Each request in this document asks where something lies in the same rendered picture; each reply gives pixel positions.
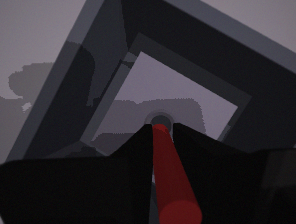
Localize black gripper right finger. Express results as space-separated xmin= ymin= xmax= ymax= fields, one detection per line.
xmin=173 ymin=123 xmax=296 ymax=224

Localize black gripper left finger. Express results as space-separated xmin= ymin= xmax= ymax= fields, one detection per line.
xmin=0 ymin=124 xmax=153 ymax=224

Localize dark red peg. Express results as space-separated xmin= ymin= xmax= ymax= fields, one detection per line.
xmin=152 ymin=124 xmax=202 ymax=224

